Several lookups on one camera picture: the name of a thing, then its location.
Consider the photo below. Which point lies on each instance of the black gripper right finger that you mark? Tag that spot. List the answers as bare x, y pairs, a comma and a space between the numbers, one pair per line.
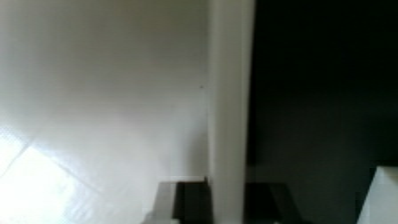
268, 206

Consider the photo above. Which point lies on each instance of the white L-shaped obstacle fence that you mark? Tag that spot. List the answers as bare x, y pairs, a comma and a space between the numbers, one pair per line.
378, 212

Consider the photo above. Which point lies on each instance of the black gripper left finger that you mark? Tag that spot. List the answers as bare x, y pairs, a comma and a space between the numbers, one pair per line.
179, 204

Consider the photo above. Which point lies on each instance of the white square tabletop part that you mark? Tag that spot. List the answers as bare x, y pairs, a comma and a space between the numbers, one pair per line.
122, 108

